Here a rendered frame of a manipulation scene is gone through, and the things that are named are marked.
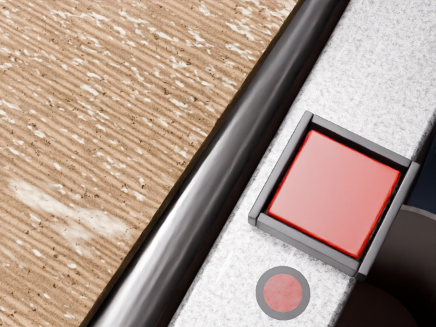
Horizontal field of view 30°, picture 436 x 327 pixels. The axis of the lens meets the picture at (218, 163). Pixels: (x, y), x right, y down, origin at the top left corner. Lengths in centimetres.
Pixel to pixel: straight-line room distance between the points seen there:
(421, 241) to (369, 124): 66
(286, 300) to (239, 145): 10
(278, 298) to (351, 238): 5
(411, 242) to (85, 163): 76
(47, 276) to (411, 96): 25
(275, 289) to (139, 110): 13
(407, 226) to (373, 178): 65
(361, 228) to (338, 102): 9
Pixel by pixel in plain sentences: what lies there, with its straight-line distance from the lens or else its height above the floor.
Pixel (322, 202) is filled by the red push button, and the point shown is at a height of 93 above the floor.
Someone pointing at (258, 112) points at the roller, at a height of 91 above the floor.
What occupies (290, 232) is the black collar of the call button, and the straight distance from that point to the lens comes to 47.
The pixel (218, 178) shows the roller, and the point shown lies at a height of 92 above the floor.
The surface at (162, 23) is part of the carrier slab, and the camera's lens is 52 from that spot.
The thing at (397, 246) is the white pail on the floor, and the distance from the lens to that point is 121.
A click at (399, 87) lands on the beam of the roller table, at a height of 91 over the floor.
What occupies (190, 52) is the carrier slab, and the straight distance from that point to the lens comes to 51.
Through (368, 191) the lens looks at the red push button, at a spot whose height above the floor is 93.
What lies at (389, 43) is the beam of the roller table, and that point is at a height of 92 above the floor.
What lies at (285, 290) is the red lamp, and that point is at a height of 92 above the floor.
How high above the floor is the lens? 138
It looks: 70 degrees down
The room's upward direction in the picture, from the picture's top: 4 degrees counter-clockwise
